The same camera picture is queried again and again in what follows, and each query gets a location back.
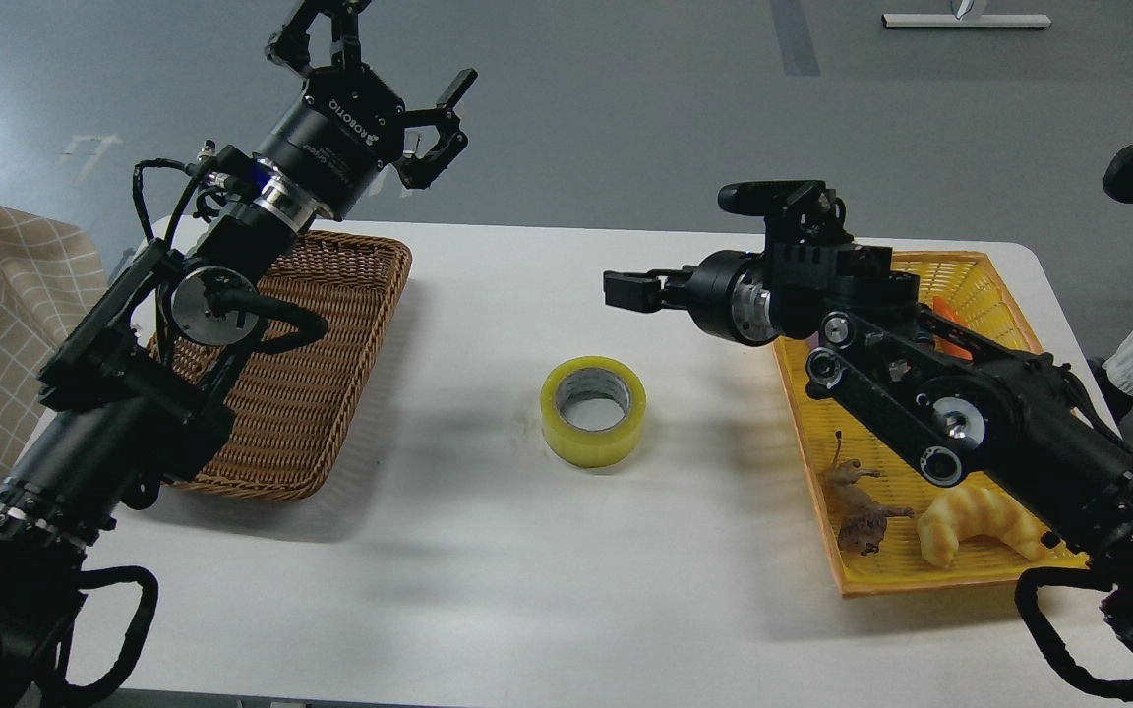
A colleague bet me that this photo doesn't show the yellow plastic basket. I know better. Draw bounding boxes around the yellow plastic basket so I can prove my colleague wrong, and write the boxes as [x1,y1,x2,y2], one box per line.
[770,250,1091,600]

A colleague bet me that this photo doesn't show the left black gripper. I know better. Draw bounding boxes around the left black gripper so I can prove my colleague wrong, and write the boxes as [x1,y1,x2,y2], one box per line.
[254,0,479,222]

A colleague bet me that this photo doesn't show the orange toy carrot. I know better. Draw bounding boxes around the orange toy carrot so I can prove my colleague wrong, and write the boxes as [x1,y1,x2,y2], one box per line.
[929,295,976,362]

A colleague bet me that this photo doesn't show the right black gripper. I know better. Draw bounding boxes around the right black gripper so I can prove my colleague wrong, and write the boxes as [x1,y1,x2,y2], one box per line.
[603,250,778,346]

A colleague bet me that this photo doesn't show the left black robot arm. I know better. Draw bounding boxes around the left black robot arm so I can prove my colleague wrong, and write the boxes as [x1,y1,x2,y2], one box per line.
[0,1,478,707]

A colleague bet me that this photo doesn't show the yellow tape roll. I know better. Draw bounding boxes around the yellow tape roll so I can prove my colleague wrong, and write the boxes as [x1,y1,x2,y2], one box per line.
[539,357,647,471]

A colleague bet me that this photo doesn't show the toy croissant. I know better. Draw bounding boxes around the toy croissant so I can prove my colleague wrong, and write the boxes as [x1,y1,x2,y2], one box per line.
[915,487,1053,568]

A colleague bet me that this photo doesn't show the white stand base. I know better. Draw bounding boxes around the white stand base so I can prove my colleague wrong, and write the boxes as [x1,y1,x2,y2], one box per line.
[881,1,1053,29]

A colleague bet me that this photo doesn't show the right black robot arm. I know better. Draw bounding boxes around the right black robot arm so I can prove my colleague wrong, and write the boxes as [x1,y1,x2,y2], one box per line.
[604,180,1133,702]

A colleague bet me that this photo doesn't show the brown wicker basket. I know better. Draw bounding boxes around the brown wicker basket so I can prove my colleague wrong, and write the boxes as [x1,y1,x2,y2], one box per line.
[184,230,412,502]

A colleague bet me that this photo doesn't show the brown toy animal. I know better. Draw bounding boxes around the brown toy animal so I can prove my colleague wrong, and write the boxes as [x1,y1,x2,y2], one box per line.
[824,430,915,557]

